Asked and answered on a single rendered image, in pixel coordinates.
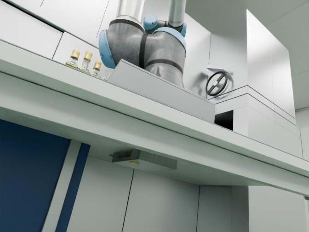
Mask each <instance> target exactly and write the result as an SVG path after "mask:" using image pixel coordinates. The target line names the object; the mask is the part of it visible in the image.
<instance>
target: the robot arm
mask: <svg viewBox="0 0 309 232"><path fill-rule="evenodd" d="M145 2H146V0H119V3H118V8H117V13H116V17H115V19H113V20H111V21H110V23H109V28H108V30H106V29H104V30H102V31H101V32H100V34H99V40H98V45H99V53H100V57H101V61H102V63H103V64H104V65H105V66H106V67H107V68H111V69H115V68H116V66H117V64H118V63H119V62H120V60H121V59H123V60H125V61H127V62H129V63H131V64H134V65H136V66H138V67H140V68H142V69H144V70H146V71H148V72H150V73H152V74H154V75H156V76H158V77H161V78H163V79H165V80H167V81H169V82H171V83H173V84H175V85H177V86H179V87H181V88H183V89H184V84H183V71H184V64H185V58H186V55H187V52H186V41H185V39H184V37H185V36H186V30H187V23H185V22H184V14H185V5H186V0H169V9H168V21H163V20H158V18H157V16H156V15H154V14H149V15H146V16H145V17H144V19H143V14H144V8H145ZM142 21H143V26H142Z"/></svg>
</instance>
